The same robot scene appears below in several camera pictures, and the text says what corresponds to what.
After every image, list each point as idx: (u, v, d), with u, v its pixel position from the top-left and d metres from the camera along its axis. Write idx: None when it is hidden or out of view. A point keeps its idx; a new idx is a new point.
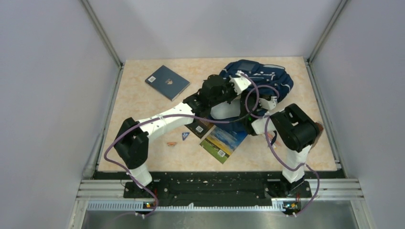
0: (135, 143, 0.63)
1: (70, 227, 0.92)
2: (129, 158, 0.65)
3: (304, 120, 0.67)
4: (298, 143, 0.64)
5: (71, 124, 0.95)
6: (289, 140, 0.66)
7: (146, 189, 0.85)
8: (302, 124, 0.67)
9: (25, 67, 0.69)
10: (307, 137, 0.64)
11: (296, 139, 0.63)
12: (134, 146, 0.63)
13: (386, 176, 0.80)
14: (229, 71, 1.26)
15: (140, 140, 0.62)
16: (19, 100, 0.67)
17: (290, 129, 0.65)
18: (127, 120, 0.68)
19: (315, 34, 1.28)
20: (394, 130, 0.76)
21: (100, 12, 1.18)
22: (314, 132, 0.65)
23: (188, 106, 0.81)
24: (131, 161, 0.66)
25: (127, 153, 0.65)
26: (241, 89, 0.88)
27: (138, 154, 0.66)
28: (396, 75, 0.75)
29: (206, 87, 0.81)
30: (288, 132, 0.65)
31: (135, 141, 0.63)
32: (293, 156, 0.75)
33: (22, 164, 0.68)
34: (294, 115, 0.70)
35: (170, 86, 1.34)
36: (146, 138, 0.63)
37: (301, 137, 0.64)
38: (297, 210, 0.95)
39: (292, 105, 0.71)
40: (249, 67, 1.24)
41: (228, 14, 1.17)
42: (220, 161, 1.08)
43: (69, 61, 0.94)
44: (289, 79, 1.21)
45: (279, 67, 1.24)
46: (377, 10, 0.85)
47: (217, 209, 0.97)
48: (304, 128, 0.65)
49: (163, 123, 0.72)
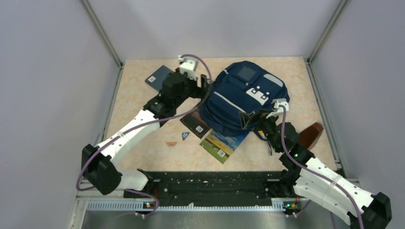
0: (100, 171, 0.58)
1: (70, 227, 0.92)
2: (101, 186, 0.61)
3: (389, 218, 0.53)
4: None
5: (70, 124, 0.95)
6: None
7: (142, 192, 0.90)
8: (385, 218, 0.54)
9: (26, 66, 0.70)
10: None
11: None
12: (101, 175, 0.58)
13: (385, 176, 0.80)
14: (240, 63, 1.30)
15: (104, 166, 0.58)
16: (19, 98, 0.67)
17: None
18: (86, 148, 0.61)
19: (315, 34, 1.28)
20: (393, 129, 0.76)
21: (100, 12, 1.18)
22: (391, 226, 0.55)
23: (149, 112, 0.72)
24: (103, 190, 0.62)
25: (98, 184, 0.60)
26: (193, 73, 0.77)
27: (108, 181, 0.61)
28: (395, 74, 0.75)
29: (166, 85, 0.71)
30: None
31: (100, 170, 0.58)
32: (332, 208, 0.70)
33: (23, 162, 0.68)
34: (378, 206, 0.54)
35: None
36: (110, 164, 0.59)
37: None
38: (297, 209, 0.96)
39: (385, 197, 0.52)
40: (248, 77, 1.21)
41: (229, 14, 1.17)
42: (220, 161, 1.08)
43: (68, 61, 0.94)
44: (284, 95, 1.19)
45: (278, 82, 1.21)
46: (376, 10, 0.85)
47: (217, 208, 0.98)
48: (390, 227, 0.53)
49: (124, 141, 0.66)
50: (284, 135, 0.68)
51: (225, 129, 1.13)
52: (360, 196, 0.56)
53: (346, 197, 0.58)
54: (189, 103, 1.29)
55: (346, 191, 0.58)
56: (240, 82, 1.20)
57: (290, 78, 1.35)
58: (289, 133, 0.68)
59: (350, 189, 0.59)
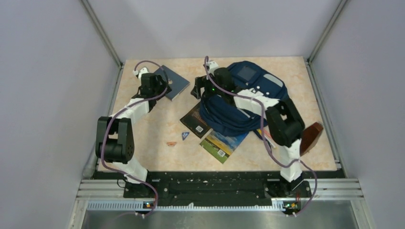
0: (122, 130, 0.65)
1: (70, 227, 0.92)
2: (125, 148, 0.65)
3: (295, 119, 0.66)
4: (287, 140, 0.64)
5: (71, 124, 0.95)
6: (280, 138, 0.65)
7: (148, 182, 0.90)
8: (291, 120, 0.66)
9: (25, 67, 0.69)
10: (294, 132, 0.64)
11: (285, 136, 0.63)
12: (123, 130, 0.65)
13: (386, 177, 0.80)
14: (240, 63, 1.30)
15: (124, 122, 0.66)
16: (18, 99, 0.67)
17: (284, 128, 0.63)
18: (99, 121, 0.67)
19: (315, 34, 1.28)
20: (393, 130, 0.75)
21: (100, 13, 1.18)
22: (301, 132, 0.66)
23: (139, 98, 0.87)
24: (127, 154, 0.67)
25: (122, 146, 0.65)
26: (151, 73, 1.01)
27: (129, 141, 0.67)
28: (395, 75, 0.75)
29: (145, 79, 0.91)
30: (283, 132, 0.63)
31: (121, 126, 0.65)
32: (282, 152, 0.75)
33: (23, 163, 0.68)
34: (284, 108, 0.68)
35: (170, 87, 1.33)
36: (129, 119, 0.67)
37: (289, 134, 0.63)
38: (297, 209, 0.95)
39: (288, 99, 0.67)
40: (248, 77, 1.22)
41: (228, 14, 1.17)
42: (220, 161, 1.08)
43: (68, 61, 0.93)
44: (284, 95, 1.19)
45: (278, 82, 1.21)
46: (377, 10, 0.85)
47: (217, 208, 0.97)
48: (292, 125, 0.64)
49: (132, 111, 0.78)
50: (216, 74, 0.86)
51: (225, 129, 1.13)
52: (269, 101, 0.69)
53: (258, 106, 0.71)
54: (189, 103, 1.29)
55: (259, 100, 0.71)
56: (240, 82, 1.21)
57: (290, 78, 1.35)
58: (222, 73, 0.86)
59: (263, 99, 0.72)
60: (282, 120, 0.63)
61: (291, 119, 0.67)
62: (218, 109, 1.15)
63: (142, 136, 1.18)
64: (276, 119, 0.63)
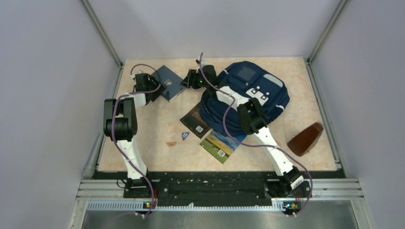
0: (127, 106, 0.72)
1: (70, 227, 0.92)
2: (132, 122, 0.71)
3: (259, 115, 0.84)
4: (251, 130, 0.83)
5: (70, 124, 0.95)
6: (246, 127, 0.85)
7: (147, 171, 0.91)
8: (257, 116, 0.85)
9: (25, 67, 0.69)
10: (257, 125, 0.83)
11: (249, 127, 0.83)
12: (129, 106, 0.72)
13: (386, 177, 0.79)
14: (240, 63, 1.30)
15: (129, 100, 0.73)
16: (18, 100, 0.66)
17: (248, 120, 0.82)
18: (106, 102, 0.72)
19: (315, 34, 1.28)
20: (394, 130, 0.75)
21: (100, 14, 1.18)
22: (265, 124, 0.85)
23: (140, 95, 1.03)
24: (133, 130, 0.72)
25: (129, 120, 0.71)
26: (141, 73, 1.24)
27: (133, 118, 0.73)
28: (396, 75, 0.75)
29: (139, 78, 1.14)
30: (247, 124, 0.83)
31: (127, 103, 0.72)
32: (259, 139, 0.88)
33: (21, 164, 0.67)
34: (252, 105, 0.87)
35: (170, 87, 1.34)
36: (132, 98, 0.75)
37: (253, 126, 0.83)
38: (297, 210, 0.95)
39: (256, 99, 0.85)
40: (248, 77, 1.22)
41: (228, 14, 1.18)
42: (220, 161, 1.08)
43: (68, 62, 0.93)
44: (284, 95, 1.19)
45: (278, 82, 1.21)
46: (377, 10, 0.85)
47: (217, 209, 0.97)
48: (256, 119, 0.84)
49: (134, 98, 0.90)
50: (205, 70, 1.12)
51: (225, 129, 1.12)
52: (242, 99, 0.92)
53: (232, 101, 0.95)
54: (189, 103, 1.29)
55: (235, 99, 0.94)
56: (240, 82, 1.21)
57: (290, 78, 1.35)
58: (207, 69, 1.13)
59: (237, 97, 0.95)
60: (247, 115, 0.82)
61: (257, 114, 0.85)
62: (218, 109, 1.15)
63: (142, 136, 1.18)
64: (243, 114, 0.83)
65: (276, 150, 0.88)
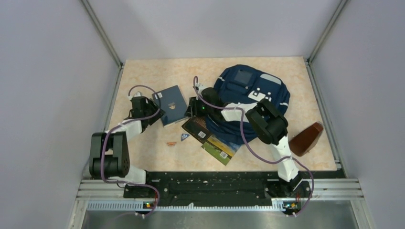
0: (118, 142, 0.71)
1: (70, 227, 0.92)
2: (122, 161, 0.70)
3: (275, 116, 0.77)
4: (271, 137, 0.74)
5: (70, 124, 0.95)
6: (264, 136, 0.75)
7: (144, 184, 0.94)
8: (273, 119, 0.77)
9: (24, 67, 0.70)
10: (277, 129, 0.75)
11: (270, 134, 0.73)
12: (119, 142, 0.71)
13: (386, 177, 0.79)
14: (234, 67, 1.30)
15: (120, 135, 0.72)
16: (17, 98, 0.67)
17: (266, 126, 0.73)
18: (94, 137, 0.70)
19: (315, 33, 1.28)
20: (393, 129, 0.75)
21: (100, 14, 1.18)
22: (283, 128, 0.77)
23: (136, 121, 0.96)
24: (123, 168, 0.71)
25: (119, 159, 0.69)
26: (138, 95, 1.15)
27: (123, 156, 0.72)
28: (396, 74, 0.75)
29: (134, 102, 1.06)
30: (267, 130, 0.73)
31: (117, 139, 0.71)
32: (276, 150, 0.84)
33: (21, 163, 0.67)
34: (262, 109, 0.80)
35: (173, 111, 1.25)
36: (122, 132, 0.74)
37: (273, 131, 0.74)
38: (297, 210, 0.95)
39: (266, 101, 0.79)
40: (245, 80, 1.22)
41: (228, 14, 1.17)
42: (223, 162, 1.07)
43: (68, 61, 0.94)
44: (285, 91, 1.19)
45: (276, 80, 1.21)
46: (377, 9, 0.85)
47: (217, 208, 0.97)
48: (274, 123, 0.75)
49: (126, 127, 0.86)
50: (205, 94, 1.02)
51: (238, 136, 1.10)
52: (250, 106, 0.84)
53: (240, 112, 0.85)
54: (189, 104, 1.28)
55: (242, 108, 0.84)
56: (239, 87, 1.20)
57: (290, 78, 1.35)
58: (209, 92, 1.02)
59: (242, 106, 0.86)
60: (262, 120, 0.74)
61: (273, 118, 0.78)
62: None
63: (142, 136, 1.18)
64: (259, 120, 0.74)
65: (290, 160, 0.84)
